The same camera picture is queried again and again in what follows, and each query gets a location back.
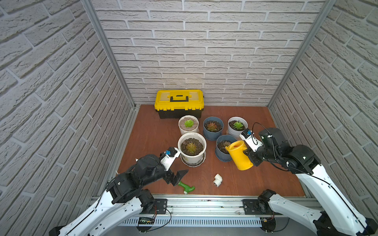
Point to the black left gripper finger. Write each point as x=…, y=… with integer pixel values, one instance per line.
x=175, y=180
x=180, y=174

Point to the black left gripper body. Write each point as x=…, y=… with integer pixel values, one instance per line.
x=170, y=177

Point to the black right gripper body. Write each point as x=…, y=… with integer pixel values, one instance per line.
x=260, y=155

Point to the yellow plastic watering can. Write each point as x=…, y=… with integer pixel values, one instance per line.
x=236, y=151

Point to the large white round pot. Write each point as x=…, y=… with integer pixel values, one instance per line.
x=192, y=147

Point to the blue pot front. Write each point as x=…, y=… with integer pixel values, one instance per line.
x=221, y=143

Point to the blue pot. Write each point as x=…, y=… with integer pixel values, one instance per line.
x=221, y=143
x=212, y=128

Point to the small white faceted pot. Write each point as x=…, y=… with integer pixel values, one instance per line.
x=188, y=124

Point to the blue pot back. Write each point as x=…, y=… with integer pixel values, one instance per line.
x=212, y=128

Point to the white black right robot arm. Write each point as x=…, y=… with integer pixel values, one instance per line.
x=338, y=217

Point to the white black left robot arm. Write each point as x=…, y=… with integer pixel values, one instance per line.
x=125, y=196

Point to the white PVC elbow fitting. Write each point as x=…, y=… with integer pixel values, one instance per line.
x=217, y=180

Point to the green spray nozzle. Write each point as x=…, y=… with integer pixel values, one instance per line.
x=186, y=188

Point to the yellow black plastic toolbox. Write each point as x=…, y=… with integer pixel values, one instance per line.
x=174, y=104

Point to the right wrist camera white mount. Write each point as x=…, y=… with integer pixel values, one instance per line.
x=252, y=142

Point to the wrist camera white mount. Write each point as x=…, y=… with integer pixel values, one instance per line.
x=252, y=142
x=168, y=157

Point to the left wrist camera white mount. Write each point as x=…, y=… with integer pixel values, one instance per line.
x=168, y=157

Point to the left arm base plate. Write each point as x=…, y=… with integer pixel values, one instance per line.
x=158, y=206

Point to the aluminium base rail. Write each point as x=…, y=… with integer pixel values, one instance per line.
x=206, y=211

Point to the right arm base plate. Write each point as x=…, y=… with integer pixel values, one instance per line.
x=256, y=207

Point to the aluminium frame corner post right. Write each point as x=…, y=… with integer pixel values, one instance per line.
x=316, y=25

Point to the aluminium frame corner post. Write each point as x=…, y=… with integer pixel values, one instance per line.
x=90, y=10
x=316, y=25

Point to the aluminium frame corner post left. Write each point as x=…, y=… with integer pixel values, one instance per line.
x=90, y=10

